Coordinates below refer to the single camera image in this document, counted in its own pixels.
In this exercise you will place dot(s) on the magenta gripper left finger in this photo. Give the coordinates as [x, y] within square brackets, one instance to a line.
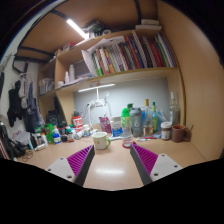
[75, 167]

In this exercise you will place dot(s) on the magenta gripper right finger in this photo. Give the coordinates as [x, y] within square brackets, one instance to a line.
[152, 167]

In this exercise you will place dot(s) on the clear plastic water bottle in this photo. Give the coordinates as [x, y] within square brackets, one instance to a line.
[126, 128]

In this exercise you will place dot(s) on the green glass bottle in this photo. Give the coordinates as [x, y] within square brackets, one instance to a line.
[154, 118]

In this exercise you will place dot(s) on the red white canister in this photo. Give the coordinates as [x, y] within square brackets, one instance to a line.
[77, 123]

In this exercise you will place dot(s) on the brown ceramic mug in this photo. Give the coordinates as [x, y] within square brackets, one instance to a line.
[180, 133]

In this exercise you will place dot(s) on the green container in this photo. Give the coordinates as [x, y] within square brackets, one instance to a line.
[48, 130]

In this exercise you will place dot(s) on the pink snack packet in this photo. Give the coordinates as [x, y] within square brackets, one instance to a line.
[105, 124]

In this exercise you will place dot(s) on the grey shaker bottle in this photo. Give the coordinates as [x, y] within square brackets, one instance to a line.
[136, 121]

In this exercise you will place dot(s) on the clear glass bottle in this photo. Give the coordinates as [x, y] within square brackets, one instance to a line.
[174, 110]

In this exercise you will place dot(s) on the dark hanging clothes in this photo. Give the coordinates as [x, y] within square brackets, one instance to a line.
[23, 104]

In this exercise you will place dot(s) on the wooden bookshelf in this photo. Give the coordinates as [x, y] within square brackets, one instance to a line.
[57, 68]

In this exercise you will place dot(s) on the row of books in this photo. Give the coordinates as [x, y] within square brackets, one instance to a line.
[131, 52]

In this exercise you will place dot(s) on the LED strip light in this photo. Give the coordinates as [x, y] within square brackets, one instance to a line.
[77, 29]

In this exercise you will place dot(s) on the white green-handled mug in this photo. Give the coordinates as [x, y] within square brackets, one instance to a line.
[101, 141]

